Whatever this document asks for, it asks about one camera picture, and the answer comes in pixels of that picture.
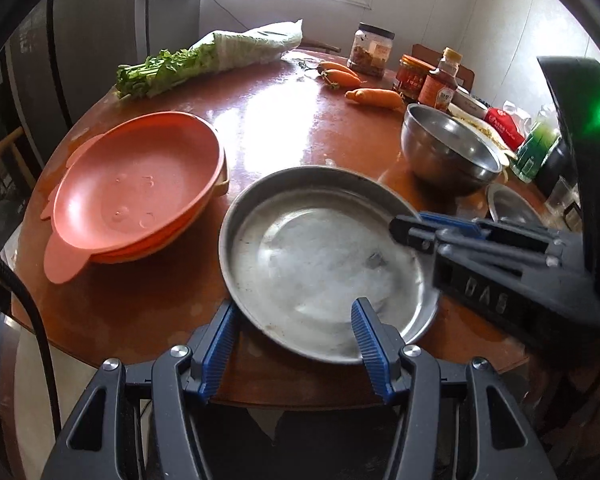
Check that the grey refrigerator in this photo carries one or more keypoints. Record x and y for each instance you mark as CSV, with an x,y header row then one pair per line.
x,y
90,50

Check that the white dish of food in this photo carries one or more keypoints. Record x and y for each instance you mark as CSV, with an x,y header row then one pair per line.
x,y
485,130

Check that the salmon pink eared plate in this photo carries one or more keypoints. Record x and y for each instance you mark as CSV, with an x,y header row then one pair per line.
x,y
130,185

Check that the green plastic bottle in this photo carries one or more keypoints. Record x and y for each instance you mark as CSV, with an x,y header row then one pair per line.
x,y
532,155

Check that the curved wooden chair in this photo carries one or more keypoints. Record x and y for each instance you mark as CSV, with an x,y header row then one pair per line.
x,y
322,46

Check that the brown sauce bottle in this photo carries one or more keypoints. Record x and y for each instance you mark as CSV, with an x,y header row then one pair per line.
x,y
440,87

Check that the clear drinking glass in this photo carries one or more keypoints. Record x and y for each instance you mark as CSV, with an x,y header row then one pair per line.
x,y
562,200

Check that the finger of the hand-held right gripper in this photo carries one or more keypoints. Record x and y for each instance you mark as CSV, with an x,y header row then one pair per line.
x,y
412,232
452,222

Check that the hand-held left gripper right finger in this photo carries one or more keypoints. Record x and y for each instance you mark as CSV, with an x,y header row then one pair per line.
x,y
370,340

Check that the large steel bowl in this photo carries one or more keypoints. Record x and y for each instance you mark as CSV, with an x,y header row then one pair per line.
x,y
440,160

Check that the orange chair back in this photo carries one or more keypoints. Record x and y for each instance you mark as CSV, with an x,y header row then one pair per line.
x,y
462,67

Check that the celery bunch in plastic bag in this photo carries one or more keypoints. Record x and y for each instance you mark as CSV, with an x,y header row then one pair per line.
x,y
230,50

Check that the white ceramic bowl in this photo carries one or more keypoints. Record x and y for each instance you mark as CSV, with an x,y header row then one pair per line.
x,y
472,102

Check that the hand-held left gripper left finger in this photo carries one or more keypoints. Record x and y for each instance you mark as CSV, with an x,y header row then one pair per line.
x,y
217,345

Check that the carrot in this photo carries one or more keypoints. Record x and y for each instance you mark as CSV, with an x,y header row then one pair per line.
x,y
332,66
342,78
377,97

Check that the small steel bowl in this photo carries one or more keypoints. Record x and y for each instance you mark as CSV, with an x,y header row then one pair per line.
x,y
510,205

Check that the round metal plate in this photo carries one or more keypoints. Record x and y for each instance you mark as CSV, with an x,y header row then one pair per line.
x,y
305,260

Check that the clear jar with black lid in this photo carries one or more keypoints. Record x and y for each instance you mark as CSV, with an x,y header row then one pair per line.
x,y
372,52

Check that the orange plate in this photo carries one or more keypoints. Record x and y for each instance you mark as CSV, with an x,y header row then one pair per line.
x,y
192,215

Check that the red chili sauce jar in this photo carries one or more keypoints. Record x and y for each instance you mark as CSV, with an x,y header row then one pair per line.
x,y
412,77

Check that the red packet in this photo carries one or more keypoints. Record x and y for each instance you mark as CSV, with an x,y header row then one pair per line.
x,y
502,127

